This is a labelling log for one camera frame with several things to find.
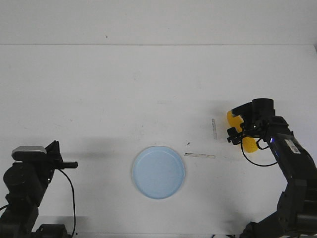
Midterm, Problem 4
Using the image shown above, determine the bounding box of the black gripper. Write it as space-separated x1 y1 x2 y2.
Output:
227 103 270 145
45 140 78 178

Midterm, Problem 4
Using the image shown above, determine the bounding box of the yellow corn cob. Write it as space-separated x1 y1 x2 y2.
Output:
226 111 258 153

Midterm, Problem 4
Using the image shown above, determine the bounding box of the light blue round plate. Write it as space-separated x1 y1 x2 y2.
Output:
132 146 185 200

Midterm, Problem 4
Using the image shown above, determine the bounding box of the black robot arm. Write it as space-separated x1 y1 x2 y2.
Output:
0 140 78 238
227 98 317 238

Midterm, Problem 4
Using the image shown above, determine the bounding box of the vertical clear tape strip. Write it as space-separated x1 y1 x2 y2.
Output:
211 119 217 140

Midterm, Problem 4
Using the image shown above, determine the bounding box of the horizontal clear tape strip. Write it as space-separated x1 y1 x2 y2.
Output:
184 153 215 159

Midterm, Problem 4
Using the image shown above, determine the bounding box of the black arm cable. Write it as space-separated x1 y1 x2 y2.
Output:
56 169 76 236
240 138 278 167

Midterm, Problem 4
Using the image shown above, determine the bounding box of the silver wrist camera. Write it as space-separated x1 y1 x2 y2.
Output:
11 146 47 162

